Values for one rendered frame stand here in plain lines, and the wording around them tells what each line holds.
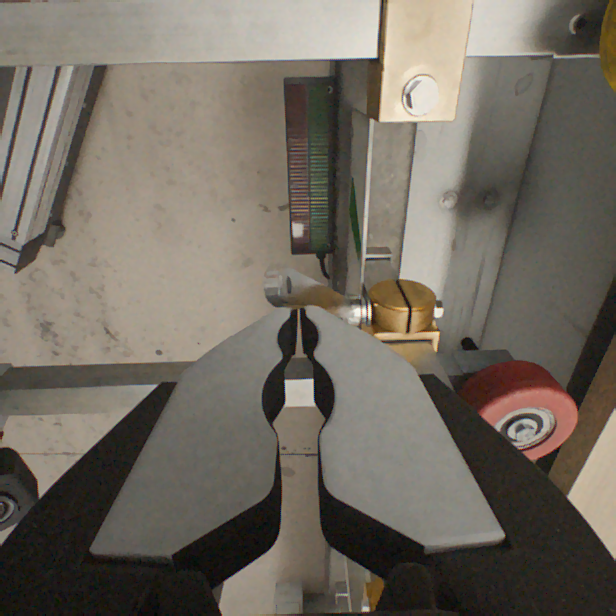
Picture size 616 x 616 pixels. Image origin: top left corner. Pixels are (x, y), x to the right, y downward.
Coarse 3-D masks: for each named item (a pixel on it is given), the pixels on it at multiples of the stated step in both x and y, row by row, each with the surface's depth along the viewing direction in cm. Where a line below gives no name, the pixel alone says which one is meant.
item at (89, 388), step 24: (456, 360) 33; (480, 360) 33; (504, 360) 33; (0, 384) 32; (24, 384) 32; (48, 384) 32; (72, 384) 32; (96, 384) 32; (120, 384) 32; (144, 384) 32; (288, 384) 32; (312, 384) 32; (456, 384) 32; (0, 408) 32; (24, 408) 32; (48, 408) 32; (72, 408) 33; (96, 408) 33; (120, 408) 33
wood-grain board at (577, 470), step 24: (600, 384) 30; (600, 408) 30; (576, 432) 33; (600, 432) 30; (576, 456) 33; (600, 456) 32; (552, 480) 36; (576, 480) 33; (600, 480) 33; (576, 504) 35; (600, 504) 35; (600, 528) 37
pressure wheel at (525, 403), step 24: (480, 384) 29; (504, 384) 28; (528, 384) 27; (552, 384) 28; (480, 408) 28; (504, 408) 27; (528, 408) 28; (552, 408) 28; (576, 408) 28; (504, 432) 29; (528, 432) 28; (552, 432) 29; (528, 456) 30
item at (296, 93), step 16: (288, 96) 35; (304, 96) 35; (288, 112) 36; (304, 112) 36; (288, 128) 37; (304, 128) 37; (304, 144) 37; (304, 160) 38; (304, 176) 39; (304, 192) 40; (304, 208) 40; (304, 224) 41; (304, 240) 42
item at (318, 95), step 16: (320, 96) 35; (320, 112) 36; (320, 128) 37; (320, 144) 37; (320, 160) 38; (320, 176) 39; (320, 192) 40; (320, 208) 41; (320, 224) 41; (320, 240) 42
